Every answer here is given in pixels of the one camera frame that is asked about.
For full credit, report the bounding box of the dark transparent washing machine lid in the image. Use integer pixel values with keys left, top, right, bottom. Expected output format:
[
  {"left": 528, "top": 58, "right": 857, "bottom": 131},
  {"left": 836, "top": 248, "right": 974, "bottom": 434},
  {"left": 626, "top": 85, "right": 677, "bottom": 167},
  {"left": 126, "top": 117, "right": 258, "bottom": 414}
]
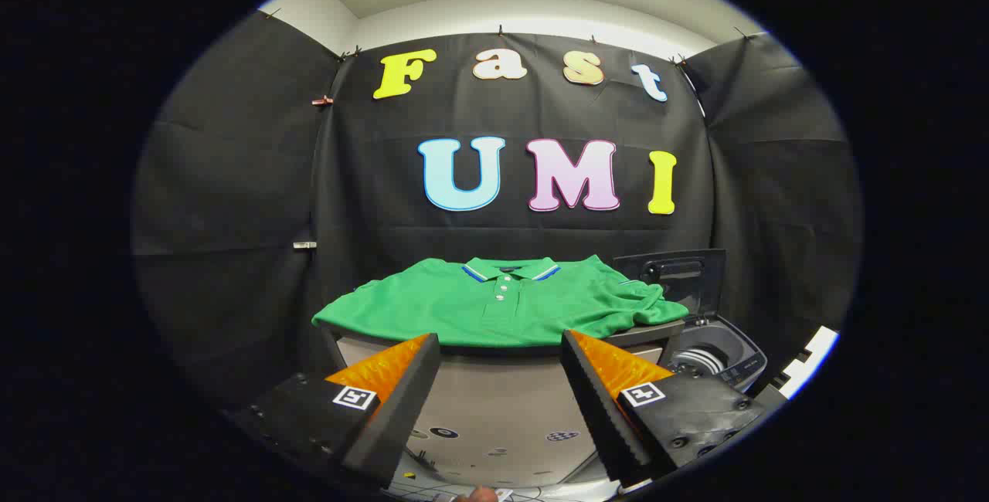
[{"left": 614, "top": 249, "right": 728, "bottom": 323}]

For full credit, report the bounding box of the grey washing machine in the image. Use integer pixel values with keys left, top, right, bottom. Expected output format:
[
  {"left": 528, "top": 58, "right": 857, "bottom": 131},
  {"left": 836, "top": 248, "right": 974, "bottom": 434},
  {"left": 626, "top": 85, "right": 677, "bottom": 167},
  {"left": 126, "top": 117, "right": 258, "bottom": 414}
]
[{"left": 663, "top": 315, "right": 770, "bottom": 395}]

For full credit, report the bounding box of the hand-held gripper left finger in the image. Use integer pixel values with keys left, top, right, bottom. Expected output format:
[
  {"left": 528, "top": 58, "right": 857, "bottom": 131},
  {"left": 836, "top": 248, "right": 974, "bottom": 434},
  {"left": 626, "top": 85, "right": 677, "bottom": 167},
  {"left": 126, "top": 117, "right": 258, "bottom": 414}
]
[{"left": 228, "top": 332, "right": 441, "bottom": 491}]

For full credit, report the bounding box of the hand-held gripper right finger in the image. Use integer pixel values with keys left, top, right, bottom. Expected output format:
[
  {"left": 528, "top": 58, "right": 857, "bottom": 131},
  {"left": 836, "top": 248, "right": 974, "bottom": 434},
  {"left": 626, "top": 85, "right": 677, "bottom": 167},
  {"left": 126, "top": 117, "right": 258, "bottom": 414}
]
[{"left": 560, "top": 330, "right": 770, "bottom": 491}]

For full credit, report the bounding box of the green polo shirt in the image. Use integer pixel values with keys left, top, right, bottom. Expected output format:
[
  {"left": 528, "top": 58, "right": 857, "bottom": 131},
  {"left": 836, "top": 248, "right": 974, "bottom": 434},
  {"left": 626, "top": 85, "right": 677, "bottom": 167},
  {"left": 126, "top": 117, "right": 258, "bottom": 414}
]
[{"left": 311, "top": 254, "right": 690, "bottom": 348}]

